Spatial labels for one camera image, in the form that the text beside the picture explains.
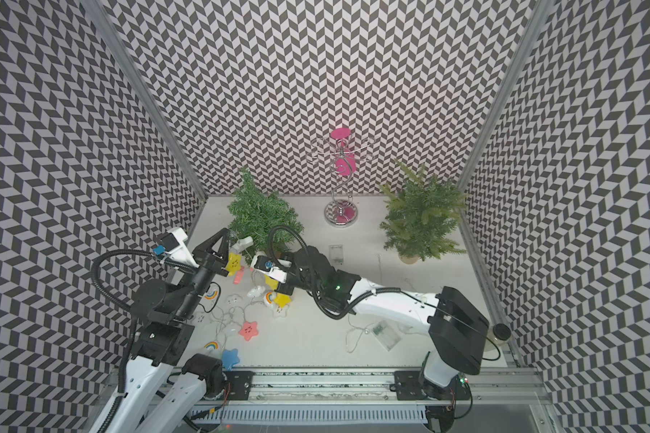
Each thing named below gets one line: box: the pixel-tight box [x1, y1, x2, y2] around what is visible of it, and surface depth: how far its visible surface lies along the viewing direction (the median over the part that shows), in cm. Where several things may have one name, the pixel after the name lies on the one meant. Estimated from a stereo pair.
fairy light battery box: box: [371, 319, 402, 352], surface depth 84 cm
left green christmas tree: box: [227, 165, 305, 263], surface depth 76 cm
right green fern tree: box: [379, 158, 467, 266], surface depth 80 cm
